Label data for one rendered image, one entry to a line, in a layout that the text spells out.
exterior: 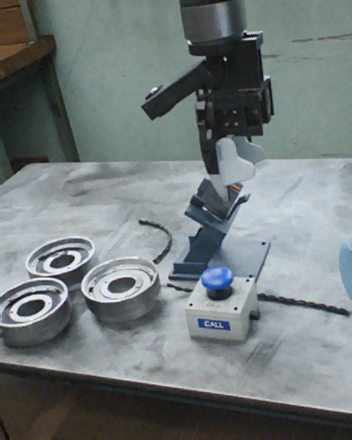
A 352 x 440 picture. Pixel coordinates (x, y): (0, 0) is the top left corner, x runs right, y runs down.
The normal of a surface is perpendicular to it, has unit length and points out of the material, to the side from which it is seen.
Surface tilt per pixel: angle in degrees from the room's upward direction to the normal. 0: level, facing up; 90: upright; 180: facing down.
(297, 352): 0
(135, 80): 90
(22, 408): 0
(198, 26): 90
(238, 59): 90
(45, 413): 0
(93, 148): 90
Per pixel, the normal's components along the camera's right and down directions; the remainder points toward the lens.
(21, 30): -0.35, 0.49
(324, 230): -0.18, -0.87
